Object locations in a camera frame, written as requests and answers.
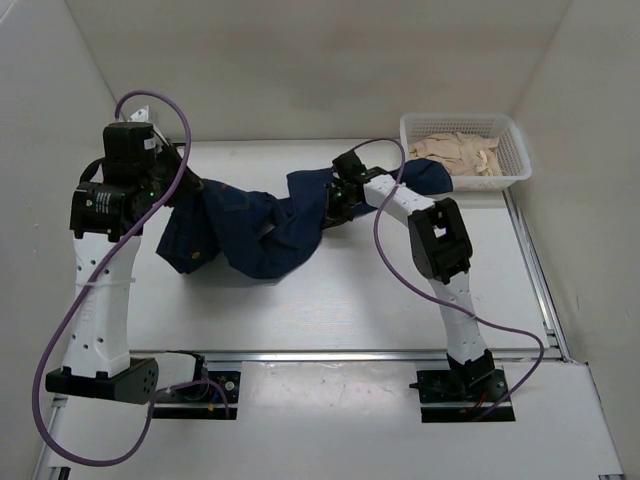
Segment dark blue denim trousers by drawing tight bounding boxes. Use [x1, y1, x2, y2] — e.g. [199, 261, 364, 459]
[155, 158, 457, 284]

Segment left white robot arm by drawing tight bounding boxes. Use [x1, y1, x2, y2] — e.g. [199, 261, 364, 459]
[45, 121, 210, 404]

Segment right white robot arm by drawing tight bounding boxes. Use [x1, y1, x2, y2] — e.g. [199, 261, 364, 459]
[326, 151, 504, 405]

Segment beige crumpled garment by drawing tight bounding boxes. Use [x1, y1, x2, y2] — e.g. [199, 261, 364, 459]
[408, 132, 502, 177]

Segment white plastic basket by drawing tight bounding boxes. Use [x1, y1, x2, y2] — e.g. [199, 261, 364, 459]
[400, 113, 531, 191]

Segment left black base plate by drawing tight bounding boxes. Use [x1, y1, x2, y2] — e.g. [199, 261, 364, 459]
[153, 370, 241, 421]

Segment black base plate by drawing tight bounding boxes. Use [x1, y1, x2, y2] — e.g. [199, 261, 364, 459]
[153, 370, 241, 421]
[409, 369, 516, 424]

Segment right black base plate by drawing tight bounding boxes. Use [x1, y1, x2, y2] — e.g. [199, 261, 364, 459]
[409, 369, 516, 424]

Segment aluminium rail frame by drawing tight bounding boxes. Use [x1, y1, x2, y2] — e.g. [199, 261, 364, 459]
[29, 189, 626, 480]

